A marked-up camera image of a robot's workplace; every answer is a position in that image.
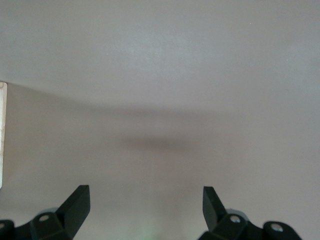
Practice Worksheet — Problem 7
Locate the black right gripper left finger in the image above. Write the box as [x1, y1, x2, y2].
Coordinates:
[0, 184, 91, 240]

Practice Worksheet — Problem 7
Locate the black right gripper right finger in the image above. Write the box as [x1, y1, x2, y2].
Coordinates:
[198, 186, 301, 240]

